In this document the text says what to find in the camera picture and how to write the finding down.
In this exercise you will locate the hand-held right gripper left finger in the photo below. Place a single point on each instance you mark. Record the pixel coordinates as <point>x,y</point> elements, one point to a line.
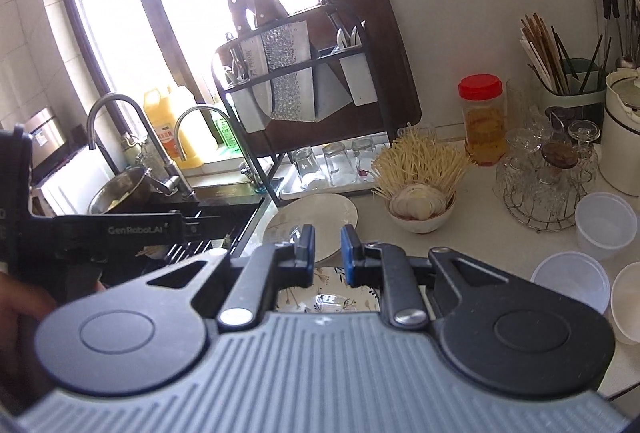
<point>306,247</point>

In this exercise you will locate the garlic bulb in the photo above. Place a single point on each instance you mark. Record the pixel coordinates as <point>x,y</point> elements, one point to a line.
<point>419,203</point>

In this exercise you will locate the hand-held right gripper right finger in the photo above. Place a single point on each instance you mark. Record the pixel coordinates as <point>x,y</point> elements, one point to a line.
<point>348,254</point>

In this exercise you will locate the set of clear glass cups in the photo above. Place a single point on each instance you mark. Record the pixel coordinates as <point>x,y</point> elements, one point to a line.
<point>520,173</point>

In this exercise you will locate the tall steel faucet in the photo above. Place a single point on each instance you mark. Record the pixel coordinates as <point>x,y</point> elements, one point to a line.
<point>107,100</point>

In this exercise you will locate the black sink drain rack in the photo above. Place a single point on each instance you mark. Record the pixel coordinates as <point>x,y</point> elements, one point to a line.
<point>225,213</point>

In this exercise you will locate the dark brown cutting board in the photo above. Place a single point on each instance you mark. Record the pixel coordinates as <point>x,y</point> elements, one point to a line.
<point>395,78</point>

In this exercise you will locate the bundle of dark chopsticks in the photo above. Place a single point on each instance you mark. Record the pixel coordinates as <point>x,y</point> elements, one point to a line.
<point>595,58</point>

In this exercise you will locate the translucent plastic container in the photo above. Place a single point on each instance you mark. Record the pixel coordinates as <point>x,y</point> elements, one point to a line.
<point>605,223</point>
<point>570,283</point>

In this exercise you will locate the person's left hand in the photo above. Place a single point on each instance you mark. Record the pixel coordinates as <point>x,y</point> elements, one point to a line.
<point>20,303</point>

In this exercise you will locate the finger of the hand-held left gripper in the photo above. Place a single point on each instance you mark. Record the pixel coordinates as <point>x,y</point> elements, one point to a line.
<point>194,229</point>

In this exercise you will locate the short steel faucet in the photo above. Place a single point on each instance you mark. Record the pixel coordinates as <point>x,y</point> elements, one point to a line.
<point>192,113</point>

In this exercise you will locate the stainless steel canister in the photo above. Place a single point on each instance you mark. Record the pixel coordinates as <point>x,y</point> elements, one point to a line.
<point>45,138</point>

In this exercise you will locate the stainless steel basin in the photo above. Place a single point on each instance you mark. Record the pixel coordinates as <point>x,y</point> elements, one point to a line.
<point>125,193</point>

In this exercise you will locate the floral printed plate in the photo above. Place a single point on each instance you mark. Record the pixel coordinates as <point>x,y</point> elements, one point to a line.
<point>327,275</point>

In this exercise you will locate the brown round lid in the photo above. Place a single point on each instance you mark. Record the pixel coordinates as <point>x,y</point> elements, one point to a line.
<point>561,156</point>

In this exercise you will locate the white cooking pot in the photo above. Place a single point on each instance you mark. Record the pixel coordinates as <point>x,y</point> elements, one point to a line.
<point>622,138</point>

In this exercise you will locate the white ceramic plate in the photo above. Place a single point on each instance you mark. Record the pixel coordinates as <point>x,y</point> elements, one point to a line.
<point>320,213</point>

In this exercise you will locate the clear drinking glass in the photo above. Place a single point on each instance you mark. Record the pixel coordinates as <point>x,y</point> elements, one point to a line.
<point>305,168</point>
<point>339,163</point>
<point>363,155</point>

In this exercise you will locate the white ribbed tray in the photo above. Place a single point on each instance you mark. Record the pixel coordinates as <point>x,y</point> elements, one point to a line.
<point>70,183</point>

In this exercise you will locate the hammered steel cleaver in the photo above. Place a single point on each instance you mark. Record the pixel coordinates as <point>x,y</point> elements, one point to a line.
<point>287,73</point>

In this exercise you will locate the green chopstick holder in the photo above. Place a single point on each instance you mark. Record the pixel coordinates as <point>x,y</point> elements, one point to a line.
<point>590,100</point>

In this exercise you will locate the green plastic bottle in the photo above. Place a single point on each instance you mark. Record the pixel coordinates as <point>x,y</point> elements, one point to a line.
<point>227,128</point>

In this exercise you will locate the small cream bowl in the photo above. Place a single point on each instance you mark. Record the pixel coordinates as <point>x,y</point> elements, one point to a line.
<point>422,224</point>

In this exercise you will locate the bundle of dry noodles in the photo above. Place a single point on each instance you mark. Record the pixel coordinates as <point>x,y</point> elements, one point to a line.
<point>420,163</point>

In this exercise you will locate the black metal knife rack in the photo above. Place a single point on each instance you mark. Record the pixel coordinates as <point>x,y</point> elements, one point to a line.
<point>310,61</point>

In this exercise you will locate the yellow oil jug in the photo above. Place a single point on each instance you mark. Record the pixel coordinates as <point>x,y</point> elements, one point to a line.
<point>165,118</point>

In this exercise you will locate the white rack cutlery holder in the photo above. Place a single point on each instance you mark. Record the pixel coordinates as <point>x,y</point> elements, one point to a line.
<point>357,75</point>

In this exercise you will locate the red-lidded plastic jar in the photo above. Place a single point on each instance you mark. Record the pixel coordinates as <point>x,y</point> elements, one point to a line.
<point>482,123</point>

